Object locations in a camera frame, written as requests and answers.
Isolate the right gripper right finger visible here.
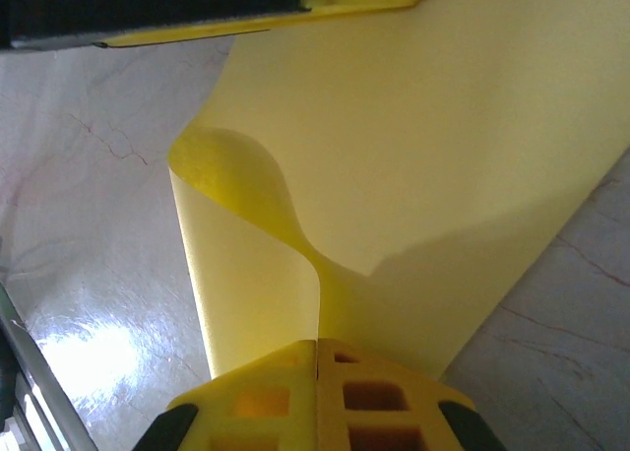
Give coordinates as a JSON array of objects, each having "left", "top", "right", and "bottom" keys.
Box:
[{"left": 314, "top": 337, "right": 508, "bottom": 451}]

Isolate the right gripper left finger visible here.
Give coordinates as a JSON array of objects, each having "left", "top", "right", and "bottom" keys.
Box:
[{"left": 140, "top": 339, "right": 319, "bottom": 451}]

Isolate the yellow paper sheet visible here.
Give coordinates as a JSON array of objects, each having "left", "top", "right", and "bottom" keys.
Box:
[{"left": 166, "top": 0, "right": 630, "bottom": 381}]

